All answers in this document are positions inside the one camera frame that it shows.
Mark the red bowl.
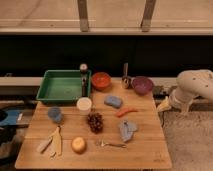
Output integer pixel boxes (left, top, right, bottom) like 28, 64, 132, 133
91, 72, 111, 91

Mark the orange carrot toy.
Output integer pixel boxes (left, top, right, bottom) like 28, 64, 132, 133
116, 108, 138, 117

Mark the green plastic tray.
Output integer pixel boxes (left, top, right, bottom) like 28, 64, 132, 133
36, 70, 91, 104

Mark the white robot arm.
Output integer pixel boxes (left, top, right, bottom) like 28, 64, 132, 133
157, 69, 213, 115

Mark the blue plastic cup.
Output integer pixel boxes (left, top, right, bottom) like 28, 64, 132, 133
48, 106, 62, 123

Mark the grey blue cloth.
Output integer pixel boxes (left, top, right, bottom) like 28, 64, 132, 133
119, 120, 138, 142

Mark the blue sponge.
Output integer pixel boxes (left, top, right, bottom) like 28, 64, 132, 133
104, 95, 122, 108

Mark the yellow apple toy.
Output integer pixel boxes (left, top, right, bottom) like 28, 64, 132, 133
71, 137, 87, 154

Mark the dark grape bunch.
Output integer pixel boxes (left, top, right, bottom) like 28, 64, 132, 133
87, 113, 103, 134

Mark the purple bowl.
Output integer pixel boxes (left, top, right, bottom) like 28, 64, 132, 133
132, 76, 154, 95

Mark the metal fork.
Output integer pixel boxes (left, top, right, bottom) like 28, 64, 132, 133
96, 141, 126, 148

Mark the blue object at left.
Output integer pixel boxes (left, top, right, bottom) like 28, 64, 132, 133
0, 109, 21, 126

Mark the white plastic cup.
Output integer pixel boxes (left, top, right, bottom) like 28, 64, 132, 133
76, 97, 92, 115

